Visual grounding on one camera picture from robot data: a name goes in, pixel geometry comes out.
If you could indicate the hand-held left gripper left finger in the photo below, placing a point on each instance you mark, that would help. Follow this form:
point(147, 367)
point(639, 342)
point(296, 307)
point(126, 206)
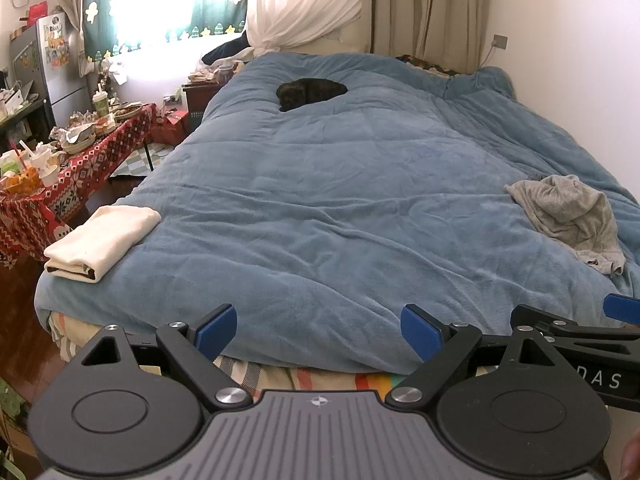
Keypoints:
point(217, 332)

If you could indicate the green printed curtain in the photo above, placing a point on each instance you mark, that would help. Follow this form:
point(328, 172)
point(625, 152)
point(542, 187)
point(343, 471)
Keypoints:
point(150, 10)

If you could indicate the table with red patterned tablecloth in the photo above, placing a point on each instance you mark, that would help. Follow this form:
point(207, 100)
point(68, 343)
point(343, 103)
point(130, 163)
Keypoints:
point(75, 180)

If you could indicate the black metal shelf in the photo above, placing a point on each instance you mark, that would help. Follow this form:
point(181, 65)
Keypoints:
point(30, 120)

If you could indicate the blue fleece blanket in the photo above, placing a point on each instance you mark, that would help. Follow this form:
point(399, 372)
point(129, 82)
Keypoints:
point(325, 210)

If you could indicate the wooden nightstand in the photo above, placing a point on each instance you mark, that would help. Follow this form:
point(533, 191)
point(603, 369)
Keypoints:
point(200, 105)

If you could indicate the grey wall socket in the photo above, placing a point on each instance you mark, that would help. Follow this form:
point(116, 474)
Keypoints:
point(500, 41)

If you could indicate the black cloth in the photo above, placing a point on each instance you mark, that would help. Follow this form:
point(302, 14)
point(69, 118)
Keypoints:
point(312, 94)

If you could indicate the wicker basket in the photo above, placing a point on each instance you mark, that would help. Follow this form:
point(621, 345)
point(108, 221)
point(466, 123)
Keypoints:
point(80, 142)

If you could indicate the green cup with straw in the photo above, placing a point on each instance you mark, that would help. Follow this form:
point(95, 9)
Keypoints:
point(101, 105)

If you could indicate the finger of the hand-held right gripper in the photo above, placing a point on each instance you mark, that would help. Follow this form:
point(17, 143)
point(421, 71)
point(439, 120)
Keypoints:
point(622, 306)
point(590, 335)

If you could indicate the striped colourful bedsheet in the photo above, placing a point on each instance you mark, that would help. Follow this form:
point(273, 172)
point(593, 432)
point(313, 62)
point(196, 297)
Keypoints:
point(325, 382)

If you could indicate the multicoloured knitted blanket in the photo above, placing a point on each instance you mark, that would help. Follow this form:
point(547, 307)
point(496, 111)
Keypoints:
point(425, 65)

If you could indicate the grey knitted sweater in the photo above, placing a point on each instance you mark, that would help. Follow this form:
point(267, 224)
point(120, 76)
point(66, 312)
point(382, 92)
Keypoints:
point(570, 210)

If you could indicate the fridge photo magnets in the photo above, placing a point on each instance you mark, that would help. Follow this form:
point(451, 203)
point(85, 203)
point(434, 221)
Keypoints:
point(57, 42)

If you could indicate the beige curtain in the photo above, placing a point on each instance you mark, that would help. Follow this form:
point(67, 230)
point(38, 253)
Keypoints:
point(430, 10)

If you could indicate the dark navy garment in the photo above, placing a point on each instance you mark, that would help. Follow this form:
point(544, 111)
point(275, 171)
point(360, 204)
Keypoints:
point(225, 50)

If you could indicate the cream folded cloth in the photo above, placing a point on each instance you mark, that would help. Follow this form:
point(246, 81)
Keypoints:
point(100, 240)

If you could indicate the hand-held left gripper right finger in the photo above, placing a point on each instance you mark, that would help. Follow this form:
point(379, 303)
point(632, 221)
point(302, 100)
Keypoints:
point(420, 332)

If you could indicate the white crumpled cloth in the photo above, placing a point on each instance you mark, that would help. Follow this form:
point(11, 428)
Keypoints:
point(237, 60)

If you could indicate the silver refrigerator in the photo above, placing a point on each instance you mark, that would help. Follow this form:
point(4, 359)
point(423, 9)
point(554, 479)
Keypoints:
point(60, 85)

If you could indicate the checkered floor mat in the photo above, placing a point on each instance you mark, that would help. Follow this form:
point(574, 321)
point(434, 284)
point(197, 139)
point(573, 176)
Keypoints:
point(160, 157)

